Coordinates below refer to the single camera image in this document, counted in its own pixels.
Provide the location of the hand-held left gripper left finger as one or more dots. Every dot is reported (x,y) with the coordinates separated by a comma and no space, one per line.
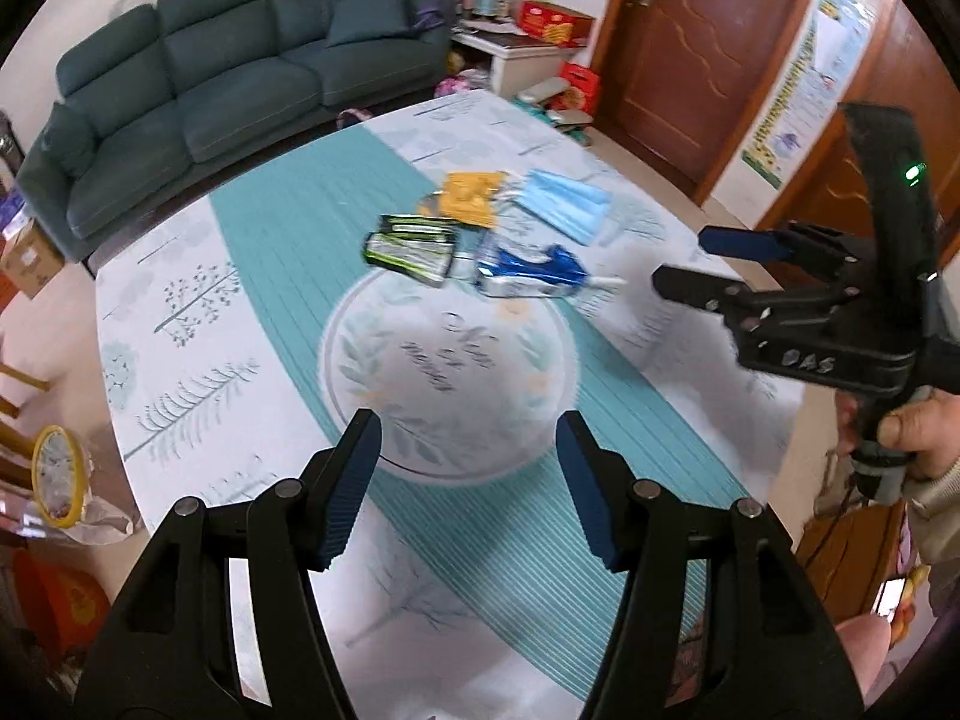
(349,487)

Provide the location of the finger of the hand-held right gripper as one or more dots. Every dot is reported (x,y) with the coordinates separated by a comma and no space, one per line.
(697,289)
(750,244)

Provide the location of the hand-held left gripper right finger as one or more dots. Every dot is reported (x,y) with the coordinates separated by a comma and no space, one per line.
(592,487)

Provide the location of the yellow rimmed trash bin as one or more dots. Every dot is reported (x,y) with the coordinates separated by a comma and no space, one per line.
(60,480)

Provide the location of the person's right forearm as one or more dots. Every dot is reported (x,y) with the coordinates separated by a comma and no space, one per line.
(937,525)

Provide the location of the person's right hand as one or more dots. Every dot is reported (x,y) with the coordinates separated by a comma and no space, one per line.
(926,427)

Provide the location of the brown wooden side door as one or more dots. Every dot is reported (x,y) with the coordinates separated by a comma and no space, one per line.
(840,187)

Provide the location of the blue face mask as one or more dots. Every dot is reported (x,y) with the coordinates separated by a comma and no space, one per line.
(562,202)

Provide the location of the blue white foil wrapper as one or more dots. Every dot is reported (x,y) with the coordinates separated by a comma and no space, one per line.
(525,270)

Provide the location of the teal white printed tablecloth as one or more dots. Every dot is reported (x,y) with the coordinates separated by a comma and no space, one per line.
(262,300)

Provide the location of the grey slipper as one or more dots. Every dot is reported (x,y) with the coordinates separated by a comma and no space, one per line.
(544,90)
(570,124)

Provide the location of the small red box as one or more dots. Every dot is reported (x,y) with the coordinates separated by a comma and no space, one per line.
(581,88)

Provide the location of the yellow snack wrapper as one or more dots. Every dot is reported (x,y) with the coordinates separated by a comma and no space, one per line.
(472,199)

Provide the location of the black green snack wrapper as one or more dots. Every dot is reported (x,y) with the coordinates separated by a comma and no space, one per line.
(412,251)

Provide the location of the white low cabinet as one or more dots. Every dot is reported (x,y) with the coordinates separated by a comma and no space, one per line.
(510,60)

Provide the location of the red yellow gift box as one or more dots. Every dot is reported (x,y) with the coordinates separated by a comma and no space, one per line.
(555,21)

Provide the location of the smartphone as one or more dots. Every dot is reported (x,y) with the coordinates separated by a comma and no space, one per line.
(889,596)

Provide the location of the colourful round bag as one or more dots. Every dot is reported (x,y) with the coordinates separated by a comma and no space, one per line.
(461,85)

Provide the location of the orange red round container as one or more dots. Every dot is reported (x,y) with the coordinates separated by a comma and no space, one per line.
(60,607)

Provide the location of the wooden chair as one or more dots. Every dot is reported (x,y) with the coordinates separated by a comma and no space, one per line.
(19,382)

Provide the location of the brown cardboard box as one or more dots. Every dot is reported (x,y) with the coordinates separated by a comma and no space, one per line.
(30,262)

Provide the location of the purple bag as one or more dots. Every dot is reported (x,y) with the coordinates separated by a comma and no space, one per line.
(427,4)

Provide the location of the dark teal cushion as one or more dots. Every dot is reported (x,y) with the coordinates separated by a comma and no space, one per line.
(367,19)

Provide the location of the purple white package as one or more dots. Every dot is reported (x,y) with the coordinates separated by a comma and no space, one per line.
(11,214)

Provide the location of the dark teal sofa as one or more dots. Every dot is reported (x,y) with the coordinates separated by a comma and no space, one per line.
(225,67)

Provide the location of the colourful wall poster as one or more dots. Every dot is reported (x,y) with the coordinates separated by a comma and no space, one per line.
(810,82)

